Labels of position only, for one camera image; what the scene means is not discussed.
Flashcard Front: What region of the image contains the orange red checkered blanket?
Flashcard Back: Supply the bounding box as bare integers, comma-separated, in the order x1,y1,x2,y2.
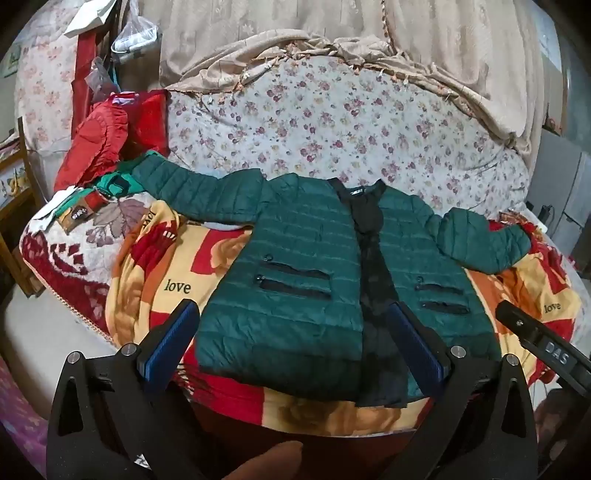
105,200,583,437

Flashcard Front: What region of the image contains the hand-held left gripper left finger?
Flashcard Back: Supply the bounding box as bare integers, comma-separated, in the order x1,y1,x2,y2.
46,299,222,480

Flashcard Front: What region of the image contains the purple floral mat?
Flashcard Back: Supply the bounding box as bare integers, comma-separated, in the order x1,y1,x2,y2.
0,355,49,462

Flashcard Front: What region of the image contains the green cloth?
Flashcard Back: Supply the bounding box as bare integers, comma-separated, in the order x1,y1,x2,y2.
58,171,144,217

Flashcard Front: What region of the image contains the green puffer jacket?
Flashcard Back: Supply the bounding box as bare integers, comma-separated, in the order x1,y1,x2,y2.
131,157,532,409

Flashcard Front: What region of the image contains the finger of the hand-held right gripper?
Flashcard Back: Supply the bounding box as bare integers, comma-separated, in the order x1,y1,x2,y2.
495,301,539,344

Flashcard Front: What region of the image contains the maroon white floral blanket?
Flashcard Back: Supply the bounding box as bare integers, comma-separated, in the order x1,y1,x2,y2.
19,191,160,333

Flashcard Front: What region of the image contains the person's left hand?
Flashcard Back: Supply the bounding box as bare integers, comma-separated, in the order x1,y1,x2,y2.
221,440,304,480

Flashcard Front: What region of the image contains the grey cabinet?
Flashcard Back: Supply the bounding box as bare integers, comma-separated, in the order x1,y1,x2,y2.
526,129,591,268

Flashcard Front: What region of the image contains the clear plastic bag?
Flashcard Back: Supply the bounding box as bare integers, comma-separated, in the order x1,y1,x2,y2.
111,4,160,63

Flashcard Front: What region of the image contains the floral bed sheet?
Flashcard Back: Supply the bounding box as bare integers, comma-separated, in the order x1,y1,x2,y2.
164,55,532,222

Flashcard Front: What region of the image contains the beige curtain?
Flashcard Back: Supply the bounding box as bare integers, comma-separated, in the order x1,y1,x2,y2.
159,0,555,158

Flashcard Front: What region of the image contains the wooden furniture frame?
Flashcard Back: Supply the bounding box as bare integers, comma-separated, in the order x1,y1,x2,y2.
0,117,44,296

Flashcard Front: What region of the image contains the white cloth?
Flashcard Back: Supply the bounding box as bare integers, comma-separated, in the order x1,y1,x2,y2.
39,187,77,229

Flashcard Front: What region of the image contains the white mattress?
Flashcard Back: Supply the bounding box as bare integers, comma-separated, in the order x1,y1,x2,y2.
0,277,116,402

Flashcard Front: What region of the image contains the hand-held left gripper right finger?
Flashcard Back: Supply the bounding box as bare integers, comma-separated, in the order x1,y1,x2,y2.
379,302,539,480

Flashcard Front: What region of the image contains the red ruffled garment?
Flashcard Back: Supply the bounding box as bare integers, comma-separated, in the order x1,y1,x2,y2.
54,102,134,190

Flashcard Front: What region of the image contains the pink floral cloth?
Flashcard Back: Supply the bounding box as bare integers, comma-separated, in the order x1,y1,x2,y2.
14,28,81,155

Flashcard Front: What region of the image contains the brown tag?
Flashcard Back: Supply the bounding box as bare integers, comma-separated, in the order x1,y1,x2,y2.
59,203,95,234

